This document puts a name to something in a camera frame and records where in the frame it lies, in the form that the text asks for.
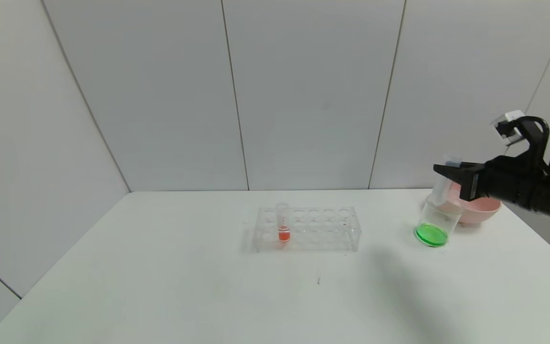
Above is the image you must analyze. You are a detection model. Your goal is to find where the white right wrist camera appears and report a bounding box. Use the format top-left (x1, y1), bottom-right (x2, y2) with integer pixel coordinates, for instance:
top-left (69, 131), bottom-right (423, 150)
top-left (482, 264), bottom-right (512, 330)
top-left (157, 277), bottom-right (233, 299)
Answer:
top-left (491, 111), bottom-right (526, 146)

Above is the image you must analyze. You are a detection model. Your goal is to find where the blue pigment test tube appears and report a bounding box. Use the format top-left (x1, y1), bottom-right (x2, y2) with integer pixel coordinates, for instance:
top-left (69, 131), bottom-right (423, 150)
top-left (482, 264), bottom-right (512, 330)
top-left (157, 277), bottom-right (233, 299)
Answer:
top-left (430, 154), bottom-right (463, 207)

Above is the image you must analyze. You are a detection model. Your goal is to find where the pink bowl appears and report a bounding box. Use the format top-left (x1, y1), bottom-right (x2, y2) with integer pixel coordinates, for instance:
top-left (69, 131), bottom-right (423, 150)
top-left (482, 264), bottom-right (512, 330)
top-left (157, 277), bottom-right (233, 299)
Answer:
top-left (449, 182), bottom-right (501, 225)

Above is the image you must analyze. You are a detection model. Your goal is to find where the clear acrylic test tube rack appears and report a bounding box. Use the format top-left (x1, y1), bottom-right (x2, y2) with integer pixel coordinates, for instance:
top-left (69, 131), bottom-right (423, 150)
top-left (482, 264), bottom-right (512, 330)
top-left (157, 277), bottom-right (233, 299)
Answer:
top-left (254, 206), bottom-right (361, 253)

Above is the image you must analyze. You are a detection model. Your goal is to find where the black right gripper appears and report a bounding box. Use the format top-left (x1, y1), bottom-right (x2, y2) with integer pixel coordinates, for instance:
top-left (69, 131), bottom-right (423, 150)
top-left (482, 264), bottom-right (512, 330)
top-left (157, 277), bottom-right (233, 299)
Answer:
top-left (433, 155), bottom-right (538, 210)

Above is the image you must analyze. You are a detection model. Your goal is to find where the clear glass beaker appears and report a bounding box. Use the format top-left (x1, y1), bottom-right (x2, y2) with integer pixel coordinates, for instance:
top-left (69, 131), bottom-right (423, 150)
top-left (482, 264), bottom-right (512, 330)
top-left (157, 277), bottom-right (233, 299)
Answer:
top-left (414, 193), bottom-right (464, 247)

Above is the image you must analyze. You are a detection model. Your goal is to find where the orange pigment test tube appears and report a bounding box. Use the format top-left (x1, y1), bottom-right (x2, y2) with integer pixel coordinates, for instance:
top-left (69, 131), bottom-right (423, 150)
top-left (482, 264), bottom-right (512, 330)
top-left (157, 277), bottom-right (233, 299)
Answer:
top-left (275, 202), bottom-right (291, 243)

